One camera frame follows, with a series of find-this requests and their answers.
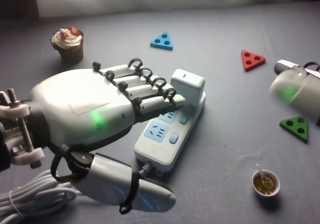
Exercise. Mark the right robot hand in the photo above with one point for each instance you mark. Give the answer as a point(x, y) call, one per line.
point(302, 89)

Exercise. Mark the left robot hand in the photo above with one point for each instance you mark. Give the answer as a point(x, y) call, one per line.
point(75, 104)

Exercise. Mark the white power strip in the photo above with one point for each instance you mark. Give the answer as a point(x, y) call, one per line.
point(155, 150)

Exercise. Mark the white power adapter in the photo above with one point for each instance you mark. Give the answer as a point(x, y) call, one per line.
point(187, 84)

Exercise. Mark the green triangle block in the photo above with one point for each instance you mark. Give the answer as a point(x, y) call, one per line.
point(297, 125)

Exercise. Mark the toy cupcake with cream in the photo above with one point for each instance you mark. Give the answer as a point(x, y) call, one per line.
point(68, 47)

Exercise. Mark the red triangle block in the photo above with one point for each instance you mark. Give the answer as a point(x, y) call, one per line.
point(250, 57)

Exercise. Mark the grey table cloth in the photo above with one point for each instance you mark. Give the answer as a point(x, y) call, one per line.
point(225, 134)

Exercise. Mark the small white spoon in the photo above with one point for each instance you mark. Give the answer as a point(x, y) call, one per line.
point(260, 170)

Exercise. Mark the blue triangle block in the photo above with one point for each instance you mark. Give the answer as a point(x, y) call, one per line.
point(160, 44)

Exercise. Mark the small white soup cup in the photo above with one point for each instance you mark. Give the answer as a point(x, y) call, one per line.
point(265, 192)

